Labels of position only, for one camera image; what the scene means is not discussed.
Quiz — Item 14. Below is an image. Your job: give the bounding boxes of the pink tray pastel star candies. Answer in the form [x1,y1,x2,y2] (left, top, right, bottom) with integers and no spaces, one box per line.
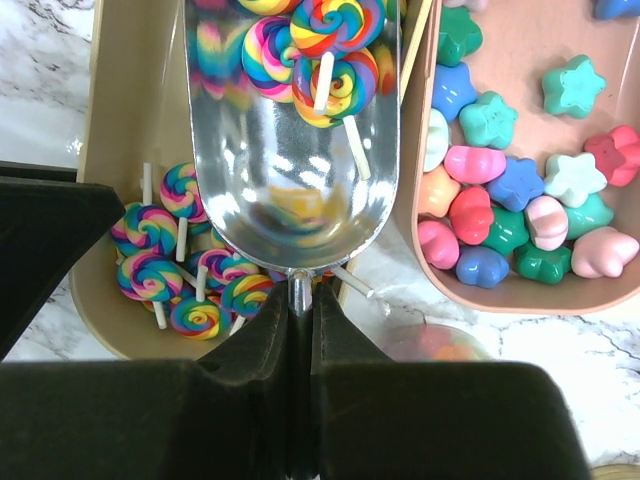
[412,1,639,313]

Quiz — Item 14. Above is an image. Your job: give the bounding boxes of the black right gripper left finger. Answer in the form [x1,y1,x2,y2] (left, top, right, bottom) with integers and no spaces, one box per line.
[1,284,287,479]

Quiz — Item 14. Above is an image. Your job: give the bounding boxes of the beige tray swirl lollipops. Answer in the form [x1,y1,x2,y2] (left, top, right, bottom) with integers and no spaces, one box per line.
[68,0,434,362]

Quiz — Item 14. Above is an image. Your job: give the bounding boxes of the gold rimmed jar lid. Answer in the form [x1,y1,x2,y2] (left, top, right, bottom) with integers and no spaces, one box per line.
[591,463,640,480]

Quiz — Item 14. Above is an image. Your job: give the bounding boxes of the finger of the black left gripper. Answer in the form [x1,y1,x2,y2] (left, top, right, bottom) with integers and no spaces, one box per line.
[1,161,124,357]

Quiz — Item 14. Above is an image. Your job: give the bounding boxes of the silver metal scoop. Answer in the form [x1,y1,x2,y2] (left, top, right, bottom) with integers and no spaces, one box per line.
[184,1,401,315]

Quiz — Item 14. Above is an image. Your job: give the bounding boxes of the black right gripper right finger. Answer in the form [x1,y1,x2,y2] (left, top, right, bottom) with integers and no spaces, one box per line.
[312,285,590,479]

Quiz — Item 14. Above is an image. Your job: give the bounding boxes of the clear plastic candy jar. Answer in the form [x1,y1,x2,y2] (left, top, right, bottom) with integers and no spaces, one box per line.
[381,324,492,362]

